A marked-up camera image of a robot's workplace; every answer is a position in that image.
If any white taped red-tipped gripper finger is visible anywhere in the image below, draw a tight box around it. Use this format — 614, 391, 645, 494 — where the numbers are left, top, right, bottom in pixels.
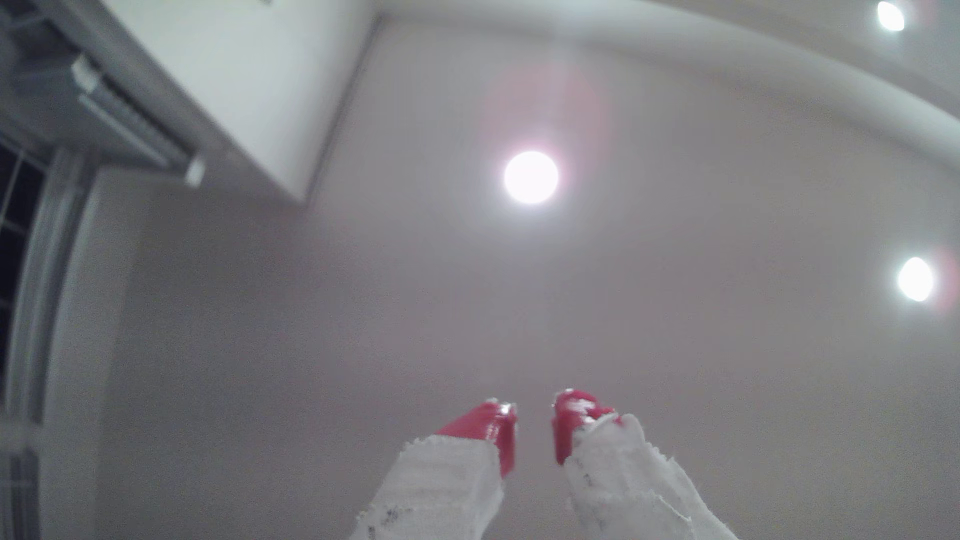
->
552, 388, 740, 540
348, 399, 519, 540

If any dark glass window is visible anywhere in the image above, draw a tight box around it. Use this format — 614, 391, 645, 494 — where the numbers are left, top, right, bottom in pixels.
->
0, 135, 48, 421

